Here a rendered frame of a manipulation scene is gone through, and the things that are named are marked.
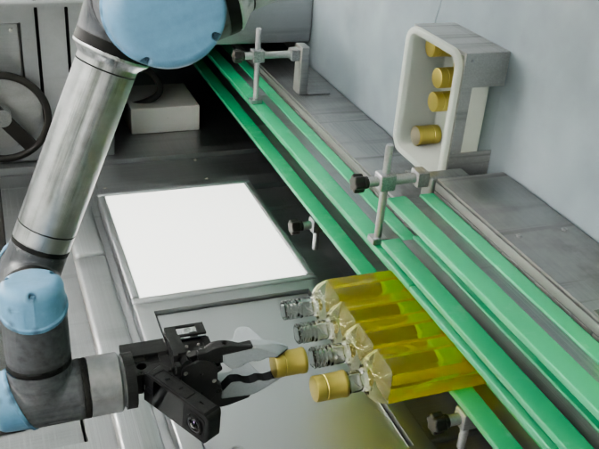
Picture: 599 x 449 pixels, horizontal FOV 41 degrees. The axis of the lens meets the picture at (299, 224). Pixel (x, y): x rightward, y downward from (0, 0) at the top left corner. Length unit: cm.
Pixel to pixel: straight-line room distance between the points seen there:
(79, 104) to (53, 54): 92
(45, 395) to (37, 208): 23
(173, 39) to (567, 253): 59
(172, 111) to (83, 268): 73
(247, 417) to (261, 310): 27
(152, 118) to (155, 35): 130
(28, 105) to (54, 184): 93
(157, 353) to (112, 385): 8
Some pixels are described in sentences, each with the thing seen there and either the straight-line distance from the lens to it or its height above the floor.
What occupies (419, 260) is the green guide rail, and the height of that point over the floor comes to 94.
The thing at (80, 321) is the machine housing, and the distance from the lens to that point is 142.
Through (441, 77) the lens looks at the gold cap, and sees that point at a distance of 136.
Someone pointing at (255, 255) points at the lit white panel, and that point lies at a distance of 154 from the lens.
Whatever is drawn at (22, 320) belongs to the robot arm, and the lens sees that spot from 95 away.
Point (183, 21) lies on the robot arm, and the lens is 83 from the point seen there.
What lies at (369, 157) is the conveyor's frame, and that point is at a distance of 154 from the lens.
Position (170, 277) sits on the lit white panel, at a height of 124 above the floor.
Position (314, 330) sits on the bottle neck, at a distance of 113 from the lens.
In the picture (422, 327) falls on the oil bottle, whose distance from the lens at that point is 113.
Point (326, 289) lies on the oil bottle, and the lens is 119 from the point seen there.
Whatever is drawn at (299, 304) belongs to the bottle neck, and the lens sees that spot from 117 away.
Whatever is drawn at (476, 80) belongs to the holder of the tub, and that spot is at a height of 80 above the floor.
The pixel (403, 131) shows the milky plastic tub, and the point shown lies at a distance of 145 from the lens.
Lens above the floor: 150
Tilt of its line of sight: 20 degrees down
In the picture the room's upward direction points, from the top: 97 degrees counter-clockwise
